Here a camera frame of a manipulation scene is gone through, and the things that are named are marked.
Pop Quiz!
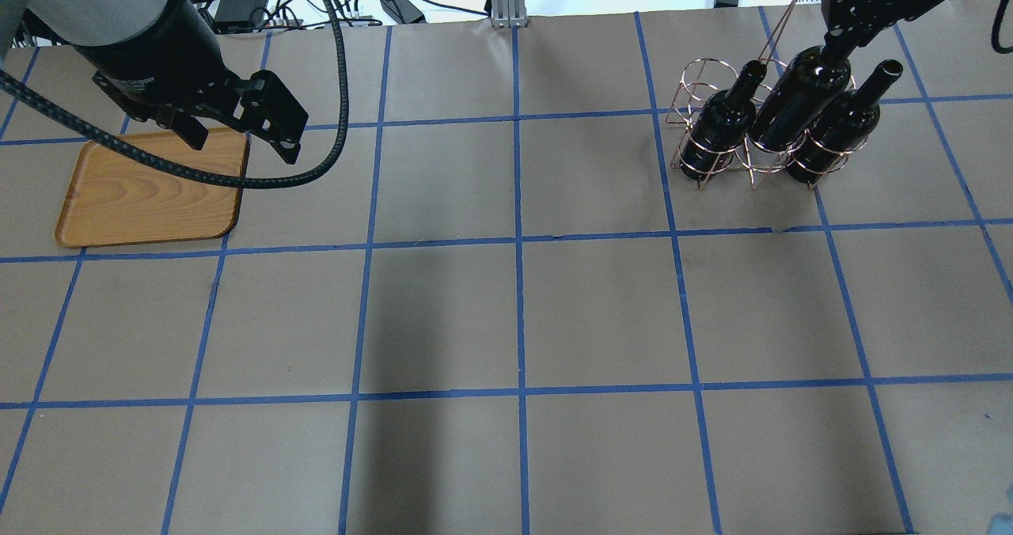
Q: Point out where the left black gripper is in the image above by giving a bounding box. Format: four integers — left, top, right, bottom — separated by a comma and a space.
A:
93, 70, 308, 165

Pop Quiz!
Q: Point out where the dark wine bottle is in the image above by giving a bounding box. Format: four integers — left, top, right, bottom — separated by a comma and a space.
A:
749, 42, 857, 153
785, 59, 905, 185
679, 59, 768, 183

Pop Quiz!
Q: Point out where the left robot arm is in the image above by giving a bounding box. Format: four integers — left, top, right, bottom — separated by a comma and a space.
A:
2, 0, 308, 164

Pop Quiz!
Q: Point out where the wooden tray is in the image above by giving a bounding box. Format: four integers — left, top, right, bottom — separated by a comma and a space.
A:
54, 127, 249, 248

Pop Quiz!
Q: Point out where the black electronics box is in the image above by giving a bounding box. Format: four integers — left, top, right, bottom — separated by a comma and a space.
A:
213, 0, 268, 34

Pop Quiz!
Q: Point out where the black power adapter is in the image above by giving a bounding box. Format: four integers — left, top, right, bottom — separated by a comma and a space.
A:
379, 0, 427, 25

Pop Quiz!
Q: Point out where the copper wire bottle basket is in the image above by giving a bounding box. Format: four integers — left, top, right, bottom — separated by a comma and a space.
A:
666, 0, 854, 188

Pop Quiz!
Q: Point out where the braided black cable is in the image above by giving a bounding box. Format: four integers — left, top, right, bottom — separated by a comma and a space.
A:
0, 0, 350, 189

